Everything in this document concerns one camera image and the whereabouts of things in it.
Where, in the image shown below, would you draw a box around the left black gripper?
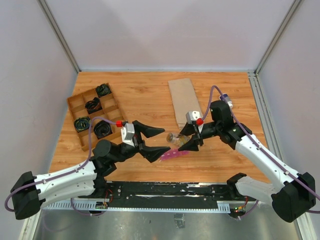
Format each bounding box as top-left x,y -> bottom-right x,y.
112,120 -> 171,163

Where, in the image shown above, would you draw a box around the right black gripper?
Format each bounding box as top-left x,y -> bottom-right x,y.
176,121 -> 221,151

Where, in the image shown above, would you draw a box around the clear bottle yellow capsules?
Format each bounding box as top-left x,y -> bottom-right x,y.
166,132 -> 190,147

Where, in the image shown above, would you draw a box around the pink weekly pill organizer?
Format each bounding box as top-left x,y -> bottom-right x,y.
159,149 -> 189,161

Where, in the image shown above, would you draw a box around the white capped pill bottle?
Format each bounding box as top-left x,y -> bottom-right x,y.
219,93 -> 234,109

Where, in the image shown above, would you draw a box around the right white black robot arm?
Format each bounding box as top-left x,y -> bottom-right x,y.
179,100 -> 317,223

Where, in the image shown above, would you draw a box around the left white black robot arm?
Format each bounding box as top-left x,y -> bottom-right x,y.
4,120 -> 170,220

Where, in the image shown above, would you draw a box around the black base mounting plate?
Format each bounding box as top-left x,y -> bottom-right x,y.
77,180 -> 257,208

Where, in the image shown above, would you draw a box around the wooden compartment tray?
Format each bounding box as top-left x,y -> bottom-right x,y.
66,83 -> 125,152

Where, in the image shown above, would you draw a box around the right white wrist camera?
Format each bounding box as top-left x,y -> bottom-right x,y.
185,110 -> 204,126

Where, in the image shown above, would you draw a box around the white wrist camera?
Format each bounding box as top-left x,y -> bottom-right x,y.
115,120 -> 135,147
185,110 -> 204,126

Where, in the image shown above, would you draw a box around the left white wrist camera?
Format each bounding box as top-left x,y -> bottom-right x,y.
115,120 -> 135,147

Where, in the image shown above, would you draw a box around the black coiled cable bottom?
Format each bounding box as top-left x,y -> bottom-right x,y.
93,119 -> 112,139

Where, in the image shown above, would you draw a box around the black coiled cable middle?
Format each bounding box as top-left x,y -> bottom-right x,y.
84,97 -> 103,113

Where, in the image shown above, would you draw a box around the grey slotted cable duct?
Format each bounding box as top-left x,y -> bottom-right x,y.
47,198 -> 231,214

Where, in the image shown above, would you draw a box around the black coiled cable top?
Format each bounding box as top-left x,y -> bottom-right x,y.
96,84 -> 112,98

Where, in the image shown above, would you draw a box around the black green coiled cable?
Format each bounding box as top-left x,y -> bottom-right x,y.
73,116 -> 92,133

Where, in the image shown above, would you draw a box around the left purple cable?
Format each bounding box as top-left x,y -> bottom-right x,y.
4,116 -> 121,217

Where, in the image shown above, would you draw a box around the purple cable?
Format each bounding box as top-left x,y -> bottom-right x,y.
202,85 -> 320,221
4,116 -> 121,217

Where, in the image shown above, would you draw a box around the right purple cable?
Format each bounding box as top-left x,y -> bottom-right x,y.
202,85 -> 320,221

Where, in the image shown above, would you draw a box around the right aluminium frame post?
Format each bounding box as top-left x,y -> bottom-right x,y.
254,0 -> 304,75

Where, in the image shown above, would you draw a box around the aluminium frame post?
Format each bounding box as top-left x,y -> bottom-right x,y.
37,0 -> 81,74
254,0 -> 304,75

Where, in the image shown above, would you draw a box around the left aluminium frame post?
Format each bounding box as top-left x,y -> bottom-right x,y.
37,0 -> 81,74

